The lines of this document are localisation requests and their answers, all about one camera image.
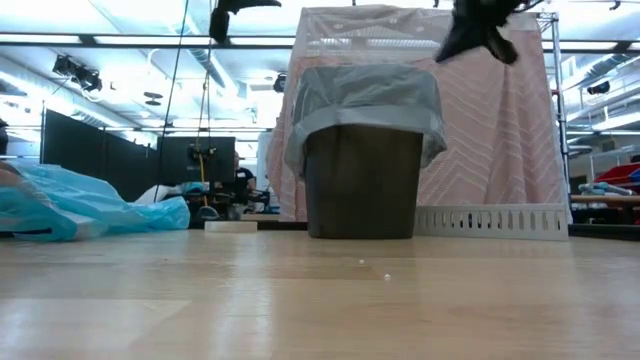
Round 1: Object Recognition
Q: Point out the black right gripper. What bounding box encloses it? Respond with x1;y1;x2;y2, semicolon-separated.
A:
433;0;526;66

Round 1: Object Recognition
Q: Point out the grey trash bag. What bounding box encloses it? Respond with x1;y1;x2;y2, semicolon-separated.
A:
283;63;449;176

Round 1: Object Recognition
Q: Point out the dark grey trash bin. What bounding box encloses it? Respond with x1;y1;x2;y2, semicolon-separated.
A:
304;124;425;240

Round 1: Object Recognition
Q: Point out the blue plastic bag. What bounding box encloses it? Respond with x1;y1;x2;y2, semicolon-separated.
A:
0;158;191;244

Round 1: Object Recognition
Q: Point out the pink chevron blanket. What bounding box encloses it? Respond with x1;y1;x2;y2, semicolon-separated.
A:
266;29;566;224

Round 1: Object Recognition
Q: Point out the metal rack pole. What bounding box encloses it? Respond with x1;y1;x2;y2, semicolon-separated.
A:
537;12;572;206

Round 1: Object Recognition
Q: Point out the black monitor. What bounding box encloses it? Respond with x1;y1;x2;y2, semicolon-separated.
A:
156;135;237;185

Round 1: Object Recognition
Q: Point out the person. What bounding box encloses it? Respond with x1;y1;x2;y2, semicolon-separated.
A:
227;152;271;220

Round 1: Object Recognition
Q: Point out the white background cloth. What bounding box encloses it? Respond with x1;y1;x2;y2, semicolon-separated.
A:
133;183;174;204

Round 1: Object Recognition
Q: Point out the black partition panel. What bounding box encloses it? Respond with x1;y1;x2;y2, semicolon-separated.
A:
41;108;157;203

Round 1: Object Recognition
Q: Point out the white blue cloth pile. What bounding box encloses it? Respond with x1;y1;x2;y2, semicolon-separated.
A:
578;180;637;197

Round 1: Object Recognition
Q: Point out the red storage bin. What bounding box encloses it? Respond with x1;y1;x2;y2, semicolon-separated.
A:
593;162;640;187

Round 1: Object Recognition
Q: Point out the background wooden table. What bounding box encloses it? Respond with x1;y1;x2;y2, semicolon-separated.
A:
569;193;640;206

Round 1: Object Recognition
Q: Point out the white tape roll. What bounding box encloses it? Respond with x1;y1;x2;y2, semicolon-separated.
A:
203;220;259;234

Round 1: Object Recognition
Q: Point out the thin hanging cable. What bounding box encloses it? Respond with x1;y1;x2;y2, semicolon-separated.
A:
195;42;214;151

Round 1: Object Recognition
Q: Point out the black hanging cable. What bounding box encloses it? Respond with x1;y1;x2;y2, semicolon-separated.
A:
152;0;192;202

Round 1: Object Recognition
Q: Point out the black camera on stand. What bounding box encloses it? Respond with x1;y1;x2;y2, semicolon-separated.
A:
187;143;219;164

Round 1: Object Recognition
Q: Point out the yellow hanging cable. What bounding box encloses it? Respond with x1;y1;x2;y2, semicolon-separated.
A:
198;152;208;206

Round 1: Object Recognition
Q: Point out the white slotted cable duct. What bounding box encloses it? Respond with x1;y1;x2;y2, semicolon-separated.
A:
414;203;570;242

